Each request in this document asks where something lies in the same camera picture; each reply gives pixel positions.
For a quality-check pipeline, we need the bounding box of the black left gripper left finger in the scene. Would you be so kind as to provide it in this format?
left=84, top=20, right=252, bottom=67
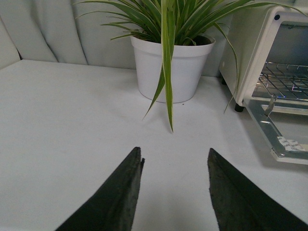
left=57, top=147, right=145, bottom=231

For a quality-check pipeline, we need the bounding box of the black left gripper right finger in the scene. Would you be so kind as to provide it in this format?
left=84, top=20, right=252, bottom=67
left=207, top=148, right=308, bottom=231

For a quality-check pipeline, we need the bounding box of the glass oven door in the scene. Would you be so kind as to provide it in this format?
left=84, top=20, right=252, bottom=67
left=243, top=97, right=308, bottom=165

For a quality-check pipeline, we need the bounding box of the metal oven rack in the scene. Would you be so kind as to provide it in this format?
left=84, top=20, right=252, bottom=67
left=252, top=62, right=308, bottom=102

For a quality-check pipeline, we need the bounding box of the white Toshiba toaster oven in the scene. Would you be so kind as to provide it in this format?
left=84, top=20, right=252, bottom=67
left=219, top=5, right=308, bottom=111

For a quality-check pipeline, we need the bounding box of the white plastic flower pot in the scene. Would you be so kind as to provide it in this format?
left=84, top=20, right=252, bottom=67
left=130, top=34, right=216, bottom=103

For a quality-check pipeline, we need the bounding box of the white curtain backdrop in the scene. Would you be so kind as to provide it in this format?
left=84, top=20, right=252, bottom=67
left=0, top=0, right=308, bottom=78

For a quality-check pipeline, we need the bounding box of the green spider plant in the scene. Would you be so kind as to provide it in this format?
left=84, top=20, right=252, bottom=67
left=74, top=0, right=308, bottom=133

